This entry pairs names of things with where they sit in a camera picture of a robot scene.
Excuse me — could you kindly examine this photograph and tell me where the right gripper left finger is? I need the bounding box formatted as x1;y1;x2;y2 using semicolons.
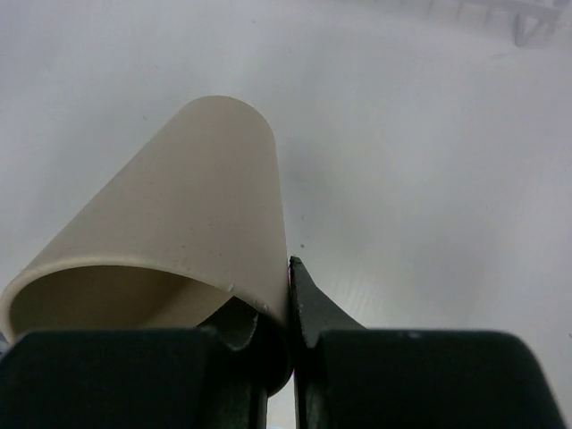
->
1;299;290;428

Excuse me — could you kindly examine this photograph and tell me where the beige plastic cup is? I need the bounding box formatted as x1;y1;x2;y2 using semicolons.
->
0;94;290;397

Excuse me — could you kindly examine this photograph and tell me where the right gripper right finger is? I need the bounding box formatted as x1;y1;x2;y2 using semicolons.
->
289;257;565;428

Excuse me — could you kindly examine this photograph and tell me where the white wire dish rack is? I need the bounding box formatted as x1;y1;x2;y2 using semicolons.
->
341;1;571;48

